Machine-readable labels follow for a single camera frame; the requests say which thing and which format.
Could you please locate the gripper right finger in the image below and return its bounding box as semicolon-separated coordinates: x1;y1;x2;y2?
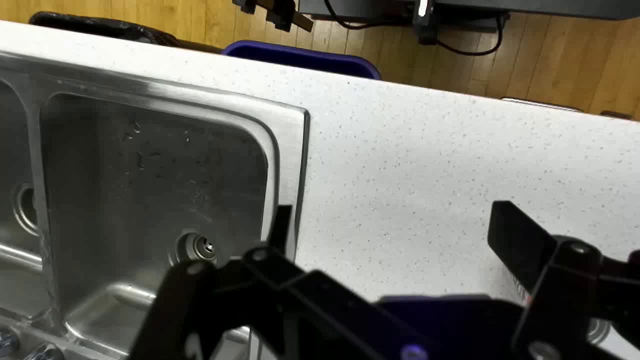
487;200;640;360

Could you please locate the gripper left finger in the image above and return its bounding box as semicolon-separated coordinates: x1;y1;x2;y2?
127;204;432;360

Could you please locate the stainless steel double sink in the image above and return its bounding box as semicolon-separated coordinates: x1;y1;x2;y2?
0;50;311;360

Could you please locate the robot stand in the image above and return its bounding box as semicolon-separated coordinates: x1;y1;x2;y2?
298;0;640;47

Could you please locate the blue plastic bin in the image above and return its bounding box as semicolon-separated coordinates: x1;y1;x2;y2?
222;40;382;81

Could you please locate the black trash bag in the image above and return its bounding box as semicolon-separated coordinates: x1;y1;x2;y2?
28;11;224;54

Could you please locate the black cable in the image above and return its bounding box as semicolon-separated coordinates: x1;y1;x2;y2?
434;14;504;57

